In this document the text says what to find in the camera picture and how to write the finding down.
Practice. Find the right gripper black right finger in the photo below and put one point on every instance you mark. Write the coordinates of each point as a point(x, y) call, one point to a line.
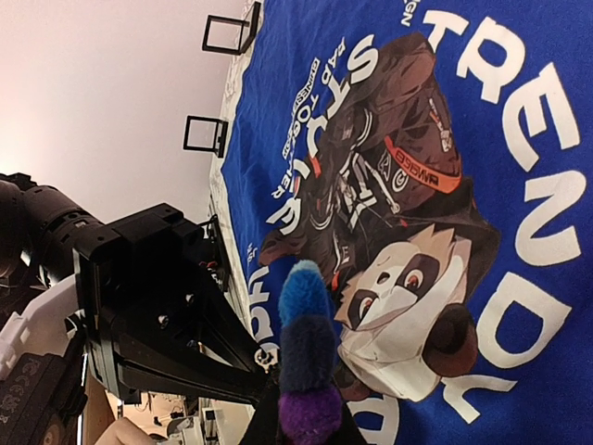
point(349, 433)

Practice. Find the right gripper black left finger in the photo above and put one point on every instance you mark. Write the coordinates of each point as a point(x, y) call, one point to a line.
point(264, 427)

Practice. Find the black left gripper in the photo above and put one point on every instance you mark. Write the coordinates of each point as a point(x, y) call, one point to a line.
point(152, 321)

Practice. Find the blue printed t-shirt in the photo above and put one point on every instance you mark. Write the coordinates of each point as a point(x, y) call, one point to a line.
point(434, 158)

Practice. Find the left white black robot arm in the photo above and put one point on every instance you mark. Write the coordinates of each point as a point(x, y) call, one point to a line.
point(39, 228)

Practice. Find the black box with flower brooch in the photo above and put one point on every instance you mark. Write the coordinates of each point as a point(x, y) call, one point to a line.
point(205, 134)

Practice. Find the black box with silver brooch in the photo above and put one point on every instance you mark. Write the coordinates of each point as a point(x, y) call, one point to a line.
point(232, 36)

